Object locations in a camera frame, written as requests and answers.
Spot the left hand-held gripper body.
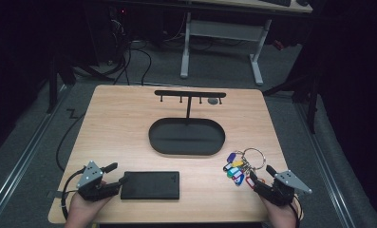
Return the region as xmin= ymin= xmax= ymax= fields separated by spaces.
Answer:
xmin=76 ymin=160 xmax=121 ymax=202

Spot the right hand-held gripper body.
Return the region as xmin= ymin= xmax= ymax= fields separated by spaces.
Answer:
xmin=253 ymin=169 xmax=313 ymax=207

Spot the key ring with colourful tags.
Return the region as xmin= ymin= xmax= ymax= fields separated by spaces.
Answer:
xmin=222 ymin=147 xmax=268 ymax=190

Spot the black rectangular tray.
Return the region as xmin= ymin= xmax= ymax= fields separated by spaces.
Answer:
xmin=120 ymin=170 xmax=181 ymax=200

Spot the person's right hand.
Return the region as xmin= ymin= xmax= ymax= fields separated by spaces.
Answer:
xmin=259 ymin=193 xmax=302 ymax=228

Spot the person's left hand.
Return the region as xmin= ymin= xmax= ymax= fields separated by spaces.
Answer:
xmin=65 ymin=180 xmax=113 ymax=228

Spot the black key stand with tray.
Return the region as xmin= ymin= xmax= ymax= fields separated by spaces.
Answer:
xmin=148 ymin=89 xmax=227 ymax=157

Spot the black metal stand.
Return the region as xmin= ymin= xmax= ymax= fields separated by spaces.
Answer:
xmin=262 ymin=70 xmax=321 ymax=135
xmin=46 ymin=51 xmax=114 ymax=114

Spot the black computer tower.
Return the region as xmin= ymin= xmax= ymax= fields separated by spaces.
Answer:
xmin=107 ymin=5 xmax=131 ymax=65

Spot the white-framed desk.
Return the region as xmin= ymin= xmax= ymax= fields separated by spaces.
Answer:
xmin=179 ymin=0 xmax=314 ymax=86

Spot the black keyboard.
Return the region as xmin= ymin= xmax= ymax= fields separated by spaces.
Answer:
xmin=261 ymin=0 xmax=292 ymax=8

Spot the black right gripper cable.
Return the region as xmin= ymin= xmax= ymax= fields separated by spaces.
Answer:
xmin=289 ymin=194 xmax=305 ymax=220

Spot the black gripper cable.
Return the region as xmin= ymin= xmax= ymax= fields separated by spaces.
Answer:
xmin=60 ymin=166 xmax=86 ymax=220
xmin=289 ymin=194 xmax=305 ymax=220

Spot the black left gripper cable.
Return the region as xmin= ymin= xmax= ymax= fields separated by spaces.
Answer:
xmin=60 ymin=166 xmax=86 ymax=220

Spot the black floor cable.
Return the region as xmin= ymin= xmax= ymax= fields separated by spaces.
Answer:
xmin=55 ymin=111 xmax=87 ymax=173

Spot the metal floor rail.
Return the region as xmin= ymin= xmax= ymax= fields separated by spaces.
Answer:
xmin=294 ymin=103 xmax=357 ymax=228
xmin=0 ymin=85 xmax=70 ymax=222

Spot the bundle of black cables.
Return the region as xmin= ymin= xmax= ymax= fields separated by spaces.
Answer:
xmin=99 ymin=39 xmax=153 ymax=86

